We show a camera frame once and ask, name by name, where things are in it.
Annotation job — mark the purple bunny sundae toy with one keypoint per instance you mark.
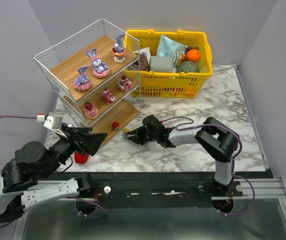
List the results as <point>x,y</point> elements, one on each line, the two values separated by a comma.
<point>119,48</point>

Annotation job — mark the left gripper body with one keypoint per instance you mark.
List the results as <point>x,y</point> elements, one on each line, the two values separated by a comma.
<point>75,138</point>

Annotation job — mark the pink strawberry donut toy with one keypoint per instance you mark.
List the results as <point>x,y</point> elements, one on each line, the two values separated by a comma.
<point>90,110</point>

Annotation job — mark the green melon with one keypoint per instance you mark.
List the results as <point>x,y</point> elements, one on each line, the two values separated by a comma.
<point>188,67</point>

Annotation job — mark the orange fruit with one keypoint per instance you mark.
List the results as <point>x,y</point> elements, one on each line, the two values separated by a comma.
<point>193,55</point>

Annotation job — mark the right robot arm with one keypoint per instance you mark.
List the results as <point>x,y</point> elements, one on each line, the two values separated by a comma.
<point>220,142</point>

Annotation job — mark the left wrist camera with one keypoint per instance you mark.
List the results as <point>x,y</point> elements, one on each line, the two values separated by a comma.
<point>53,122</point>

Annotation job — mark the small yellow minion toy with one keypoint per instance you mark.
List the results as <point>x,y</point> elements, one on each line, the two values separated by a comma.
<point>125,132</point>

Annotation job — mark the red bell pepper toy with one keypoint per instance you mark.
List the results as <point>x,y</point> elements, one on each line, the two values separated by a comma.
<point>81,158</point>

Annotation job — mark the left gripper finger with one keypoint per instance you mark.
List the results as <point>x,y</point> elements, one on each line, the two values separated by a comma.
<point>78,130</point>
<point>90,143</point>

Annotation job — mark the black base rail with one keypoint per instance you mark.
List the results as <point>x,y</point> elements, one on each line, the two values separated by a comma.
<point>116,190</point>

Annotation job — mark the brown round container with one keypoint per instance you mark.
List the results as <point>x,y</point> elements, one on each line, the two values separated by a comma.
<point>140,65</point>

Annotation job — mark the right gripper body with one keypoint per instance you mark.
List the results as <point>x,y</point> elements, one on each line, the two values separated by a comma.
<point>143,133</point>

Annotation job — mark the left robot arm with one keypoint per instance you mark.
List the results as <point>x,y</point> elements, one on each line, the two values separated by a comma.
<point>34,161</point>

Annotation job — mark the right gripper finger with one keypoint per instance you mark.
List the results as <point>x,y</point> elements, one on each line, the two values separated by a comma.
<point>135,140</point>
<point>135,131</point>

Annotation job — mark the grey box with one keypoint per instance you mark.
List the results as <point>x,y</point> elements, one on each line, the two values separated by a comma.
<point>161,64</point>

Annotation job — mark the light blue snack bag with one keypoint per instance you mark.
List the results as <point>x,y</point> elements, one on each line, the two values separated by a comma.
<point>170,48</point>

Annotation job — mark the red bear toy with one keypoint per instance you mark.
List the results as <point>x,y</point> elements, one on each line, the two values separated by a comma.
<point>108,97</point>

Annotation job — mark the purple bunny donut toy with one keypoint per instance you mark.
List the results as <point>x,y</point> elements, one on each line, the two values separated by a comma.
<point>100,68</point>

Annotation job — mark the white wire wooden shelf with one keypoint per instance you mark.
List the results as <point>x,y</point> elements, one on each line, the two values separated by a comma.
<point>60,64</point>

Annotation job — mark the purple pink donut toy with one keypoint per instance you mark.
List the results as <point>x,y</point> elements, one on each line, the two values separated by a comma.
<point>82,83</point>

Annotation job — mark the small red apple toy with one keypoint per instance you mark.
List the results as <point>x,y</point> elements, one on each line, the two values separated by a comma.
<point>115,126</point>

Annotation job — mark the red strawberry cake toy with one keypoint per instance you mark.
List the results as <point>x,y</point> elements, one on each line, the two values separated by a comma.
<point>124,84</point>

